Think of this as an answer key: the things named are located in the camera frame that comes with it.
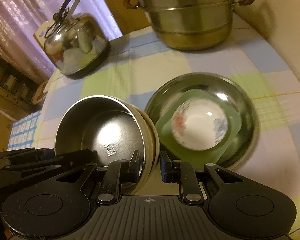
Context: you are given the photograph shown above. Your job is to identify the small stainless steel bowl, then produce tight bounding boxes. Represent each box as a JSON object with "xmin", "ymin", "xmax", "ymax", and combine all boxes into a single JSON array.
[{"xmin": 54, "ymin": 95, "xmax": 144, "ymax": 194}]

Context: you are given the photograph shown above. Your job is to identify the stainless steel kettle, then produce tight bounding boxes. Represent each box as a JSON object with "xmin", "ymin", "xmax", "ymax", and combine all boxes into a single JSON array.
[{"xmin": 44, "ymin": 0, "xmax": 110, "ymax": 79}]

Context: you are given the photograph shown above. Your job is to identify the cream round plastic bowl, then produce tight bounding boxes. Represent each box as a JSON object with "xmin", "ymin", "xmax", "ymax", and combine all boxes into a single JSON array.
[{"xmin": 124, "ymin": 102, "xmax": 160, "ymax": 195}]

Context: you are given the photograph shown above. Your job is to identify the white wooden chair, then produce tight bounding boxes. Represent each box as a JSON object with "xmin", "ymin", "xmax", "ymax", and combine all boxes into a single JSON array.
[{"xmin": 34, "ymin": 20, "xmax": 54, "ymax": 49}]

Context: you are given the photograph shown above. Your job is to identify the purple sheer curtain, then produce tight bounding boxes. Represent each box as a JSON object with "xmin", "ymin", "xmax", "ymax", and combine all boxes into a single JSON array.
[{"xmin": 0, "ymin": 0, "xmax": 122, "ymax": 84}]

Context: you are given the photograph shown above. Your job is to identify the dark wooden shelf rack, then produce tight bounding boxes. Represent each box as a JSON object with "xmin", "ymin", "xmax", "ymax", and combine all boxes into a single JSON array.
[{"xmin": 0, "ymin": 56, "xmax": 41, "ymax": 113}]

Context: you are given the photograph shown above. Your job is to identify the floral white small dish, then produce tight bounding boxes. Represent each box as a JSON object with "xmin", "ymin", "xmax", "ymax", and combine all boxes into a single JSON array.
[{"xmin": 171, "ymin": 98, "xmax": 229, "ymax": 151}]

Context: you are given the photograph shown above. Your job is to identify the large shallow steel basin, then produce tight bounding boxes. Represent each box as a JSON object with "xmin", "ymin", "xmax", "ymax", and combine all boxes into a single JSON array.
[{"xmin": 145, "ymin": 72, "xmax": 259, "ymax": 169}]

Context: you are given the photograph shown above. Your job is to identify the checkered blue green tablecloth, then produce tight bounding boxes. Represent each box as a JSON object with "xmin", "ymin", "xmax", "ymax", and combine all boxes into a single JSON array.
[{"xmin": 32, "ymin": 12, "xmax": 300, "ymax": 240}]

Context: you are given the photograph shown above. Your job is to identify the green square plastic plate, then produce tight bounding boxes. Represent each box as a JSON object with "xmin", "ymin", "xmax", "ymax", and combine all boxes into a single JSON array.
[{"xmin": 155, "ymin": 89, "xmax": 242, "ymax": 167}]

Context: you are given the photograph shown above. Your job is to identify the stacked steel steamer pot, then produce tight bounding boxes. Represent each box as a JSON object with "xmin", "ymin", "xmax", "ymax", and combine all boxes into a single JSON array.
[{"xmin": 123, "ymin": 0, "xmax": 255, "ymax": 51}]

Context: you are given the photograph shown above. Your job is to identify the blue white patterned cloth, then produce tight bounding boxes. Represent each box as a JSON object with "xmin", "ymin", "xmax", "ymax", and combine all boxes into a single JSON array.
[{"xmin": 7, "ymin": 111, "xmax": 41, "ymax": 151}]

